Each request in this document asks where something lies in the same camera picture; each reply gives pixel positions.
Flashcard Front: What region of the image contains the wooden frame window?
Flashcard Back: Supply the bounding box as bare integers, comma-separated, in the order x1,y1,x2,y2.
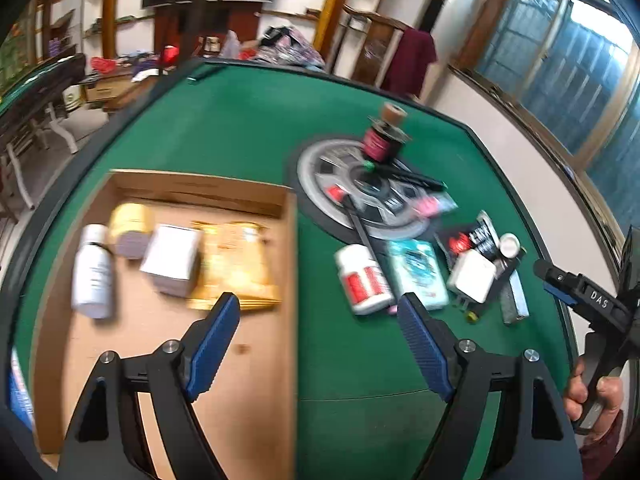
450,0,640,221

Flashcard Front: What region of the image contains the folding mahjong table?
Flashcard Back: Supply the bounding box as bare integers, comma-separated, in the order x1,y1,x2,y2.
0,52,88,211

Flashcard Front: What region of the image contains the yellow lid jar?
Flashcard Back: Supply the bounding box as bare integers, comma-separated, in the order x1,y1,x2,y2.
109,203,154,260

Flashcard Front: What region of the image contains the green felt mahjong table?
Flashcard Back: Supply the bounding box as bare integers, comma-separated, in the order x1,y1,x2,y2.
0,57,601,480

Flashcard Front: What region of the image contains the floral cloth pile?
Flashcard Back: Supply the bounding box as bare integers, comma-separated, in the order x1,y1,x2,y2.
257,25,326,73

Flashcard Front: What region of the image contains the tall white plastic bottle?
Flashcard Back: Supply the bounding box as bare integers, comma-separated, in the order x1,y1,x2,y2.
70,224,117,320

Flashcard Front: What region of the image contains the dark wooden chair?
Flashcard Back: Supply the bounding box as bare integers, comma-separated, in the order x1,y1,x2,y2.
152,0,263,66

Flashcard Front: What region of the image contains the small pink packet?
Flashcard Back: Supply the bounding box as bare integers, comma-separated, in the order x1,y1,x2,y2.
412,195,458,218

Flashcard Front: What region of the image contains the teal wet wipes packet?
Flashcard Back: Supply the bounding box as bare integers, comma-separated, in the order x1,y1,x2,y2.
387,239,449,311

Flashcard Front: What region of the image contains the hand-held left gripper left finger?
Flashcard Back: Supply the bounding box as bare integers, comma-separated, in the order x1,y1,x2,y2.
59,291,242,480

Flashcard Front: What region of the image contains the low wooden table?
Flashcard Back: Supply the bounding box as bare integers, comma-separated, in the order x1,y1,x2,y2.
82,67,161,111

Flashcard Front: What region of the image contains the golden snack packet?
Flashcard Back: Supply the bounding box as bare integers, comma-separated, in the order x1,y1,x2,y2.
187,220,283,311

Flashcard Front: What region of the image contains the person's right forearm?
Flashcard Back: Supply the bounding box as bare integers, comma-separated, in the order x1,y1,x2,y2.
580,412,628,480

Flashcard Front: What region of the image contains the black marker pen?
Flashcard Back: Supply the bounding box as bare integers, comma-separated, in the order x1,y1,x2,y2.
340,197,383,268

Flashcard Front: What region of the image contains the flower wall mural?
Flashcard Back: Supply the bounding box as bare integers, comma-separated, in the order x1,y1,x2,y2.
0,0,56,96

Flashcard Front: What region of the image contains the black snack packet red crab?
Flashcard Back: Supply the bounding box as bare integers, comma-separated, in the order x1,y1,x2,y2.
434,210,501,266

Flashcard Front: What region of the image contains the white charger plug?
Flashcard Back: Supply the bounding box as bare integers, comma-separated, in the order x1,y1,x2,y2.
446,250,497,306

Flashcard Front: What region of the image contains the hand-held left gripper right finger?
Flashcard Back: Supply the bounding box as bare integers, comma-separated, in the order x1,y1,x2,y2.
395,291,586,480

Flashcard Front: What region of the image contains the white bottle red label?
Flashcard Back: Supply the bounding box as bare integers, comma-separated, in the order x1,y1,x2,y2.
334,244,394,316

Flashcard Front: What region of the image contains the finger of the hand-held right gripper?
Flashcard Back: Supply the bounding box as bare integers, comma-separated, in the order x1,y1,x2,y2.
543,282,581,311
532,258,583,292

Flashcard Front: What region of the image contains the wooden chair round carving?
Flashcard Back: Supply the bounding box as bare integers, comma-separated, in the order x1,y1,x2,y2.
340,4,416,93

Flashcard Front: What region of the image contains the blue table label panel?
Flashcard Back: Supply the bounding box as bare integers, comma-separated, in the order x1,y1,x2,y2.
9,352,35,431

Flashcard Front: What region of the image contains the person's right hand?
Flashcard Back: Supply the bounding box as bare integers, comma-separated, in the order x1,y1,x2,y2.
564,357,626,443

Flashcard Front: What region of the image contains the red brown television cabinet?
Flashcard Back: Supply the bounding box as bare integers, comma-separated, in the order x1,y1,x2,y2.
152,2,261,56

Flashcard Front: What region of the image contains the maroon shirt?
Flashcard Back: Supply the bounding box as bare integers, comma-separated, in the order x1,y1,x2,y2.
381,27,438,98

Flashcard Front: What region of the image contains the grey rectangular block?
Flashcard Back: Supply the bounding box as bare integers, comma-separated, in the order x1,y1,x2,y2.
501,272,530,325

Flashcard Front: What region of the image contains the round table centre panel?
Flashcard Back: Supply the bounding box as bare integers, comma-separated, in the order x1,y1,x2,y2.
287,132,458,246

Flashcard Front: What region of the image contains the small white cardboard box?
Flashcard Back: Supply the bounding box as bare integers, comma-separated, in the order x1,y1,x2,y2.
139,224,202,297

